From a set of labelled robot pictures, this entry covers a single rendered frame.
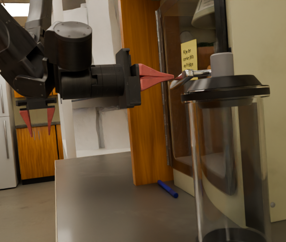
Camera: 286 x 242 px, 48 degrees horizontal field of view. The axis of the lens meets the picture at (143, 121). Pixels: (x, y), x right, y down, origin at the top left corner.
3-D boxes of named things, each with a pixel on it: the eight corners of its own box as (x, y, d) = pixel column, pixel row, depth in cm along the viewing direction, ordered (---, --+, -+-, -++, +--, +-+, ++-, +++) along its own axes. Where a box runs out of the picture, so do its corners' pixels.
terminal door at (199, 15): (172, 166, 82) (160, 8, 80) (237, 197, 52) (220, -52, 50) (169, 166, 81) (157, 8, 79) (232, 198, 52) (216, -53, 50)
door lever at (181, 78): (194, 90, 63) (192, 78, 63) (216, 78, 54) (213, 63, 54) (168, 92, 62) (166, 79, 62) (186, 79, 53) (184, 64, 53)
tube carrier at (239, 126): (265, 235, 46) (255, 87, 45) (294, 275, 35) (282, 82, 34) (190, 238, 47) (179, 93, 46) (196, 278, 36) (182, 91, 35)
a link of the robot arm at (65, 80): (54, 87, 58) (56, 107, 54) (52, 53, 53) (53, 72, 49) (92, 85, 59) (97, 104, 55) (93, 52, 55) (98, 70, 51)
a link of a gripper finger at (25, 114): (50, 136, 84) (46, 100, 83) (21, 139, 82) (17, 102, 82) (50, 134, 91) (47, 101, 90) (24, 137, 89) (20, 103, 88)
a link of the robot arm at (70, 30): (37, 66, 60) (14, 92, 53) (29, 6, 52) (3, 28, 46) (98, 79, 59) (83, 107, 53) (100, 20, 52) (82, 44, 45)
